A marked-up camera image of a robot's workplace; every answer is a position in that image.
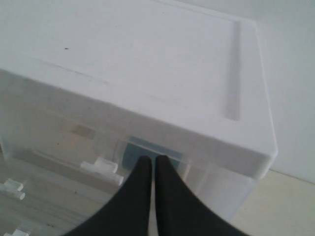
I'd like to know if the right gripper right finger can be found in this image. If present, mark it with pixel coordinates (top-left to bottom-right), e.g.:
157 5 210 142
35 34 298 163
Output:
155 156 239 236

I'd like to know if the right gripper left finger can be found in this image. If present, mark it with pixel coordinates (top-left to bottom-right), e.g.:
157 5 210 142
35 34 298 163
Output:
65 156 152 236

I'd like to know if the small drawer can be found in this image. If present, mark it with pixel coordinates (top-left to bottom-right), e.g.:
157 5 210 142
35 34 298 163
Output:
0 109 251 220

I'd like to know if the teal label pill bottle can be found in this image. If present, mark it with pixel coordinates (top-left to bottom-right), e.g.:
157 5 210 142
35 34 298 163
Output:
122 137 183 171

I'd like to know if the middle wide clear drawer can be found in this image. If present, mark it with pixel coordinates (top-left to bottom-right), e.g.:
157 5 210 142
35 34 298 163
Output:
0 159 119 236

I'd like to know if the wide clear drawer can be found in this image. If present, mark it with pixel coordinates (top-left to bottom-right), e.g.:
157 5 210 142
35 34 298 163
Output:
0 159 119 236
0 221 74 236

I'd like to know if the bottom wide clear drawer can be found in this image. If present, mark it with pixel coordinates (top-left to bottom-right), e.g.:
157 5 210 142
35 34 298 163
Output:
0 221 74 236

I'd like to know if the white plastic drawer cabinet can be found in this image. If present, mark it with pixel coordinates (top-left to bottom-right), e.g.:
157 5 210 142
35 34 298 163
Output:
0 0 278 236

